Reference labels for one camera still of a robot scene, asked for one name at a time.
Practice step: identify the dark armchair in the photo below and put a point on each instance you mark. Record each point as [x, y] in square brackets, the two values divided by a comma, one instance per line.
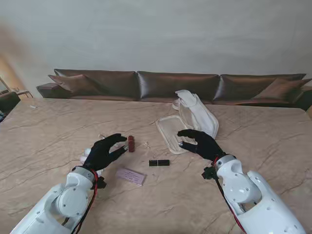
[8, 101]

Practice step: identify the brown sofa pillow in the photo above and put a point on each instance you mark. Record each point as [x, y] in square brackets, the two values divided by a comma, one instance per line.
[280, 89]
[75, 84]

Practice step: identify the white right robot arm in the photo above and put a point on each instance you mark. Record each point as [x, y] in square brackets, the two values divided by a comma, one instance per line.
[258, 202]

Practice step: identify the clear plastic scrap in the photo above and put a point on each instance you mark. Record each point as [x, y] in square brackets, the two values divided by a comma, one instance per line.
[147, 144]

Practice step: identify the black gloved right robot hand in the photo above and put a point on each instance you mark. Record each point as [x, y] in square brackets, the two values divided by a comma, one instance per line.
[207, 146]

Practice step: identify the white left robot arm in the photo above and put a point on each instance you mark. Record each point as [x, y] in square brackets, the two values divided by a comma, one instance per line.
[56, 202]

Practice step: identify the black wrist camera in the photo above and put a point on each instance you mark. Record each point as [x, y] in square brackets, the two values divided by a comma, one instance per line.
[101, 182]
[208, 172]

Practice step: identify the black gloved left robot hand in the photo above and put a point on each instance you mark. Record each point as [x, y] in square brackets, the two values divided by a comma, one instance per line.
[100, 156]

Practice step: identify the black lipstick tube gold band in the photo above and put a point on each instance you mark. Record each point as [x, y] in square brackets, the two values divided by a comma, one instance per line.
[159, 163]

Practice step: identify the pink ferrule makeup brush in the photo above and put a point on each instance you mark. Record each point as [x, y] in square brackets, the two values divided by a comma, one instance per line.
[83, 159]

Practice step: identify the red lipstick tube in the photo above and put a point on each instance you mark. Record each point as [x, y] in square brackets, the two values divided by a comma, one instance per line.
[131, 144]

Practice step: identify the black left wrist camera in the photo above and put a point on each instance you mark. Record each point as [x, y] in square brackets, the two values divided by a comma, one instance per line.
[101, 182]

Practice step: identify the light wooden side table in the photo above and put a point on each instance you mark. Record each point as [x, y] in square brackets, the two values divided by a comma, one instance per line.
[24, 92]

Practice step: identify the cream white cosmetics bag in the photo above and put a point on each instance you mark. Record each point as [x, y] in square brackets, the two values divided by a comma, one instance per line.
[202, 117]

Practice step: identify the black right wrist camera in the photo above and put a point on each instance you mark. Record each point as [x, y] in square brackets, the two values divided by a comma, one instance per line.
[208, 172]

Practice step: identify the brown leather sofa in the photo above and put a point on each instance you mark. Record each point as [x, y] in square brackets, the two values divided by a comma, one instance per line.
[175, 85]

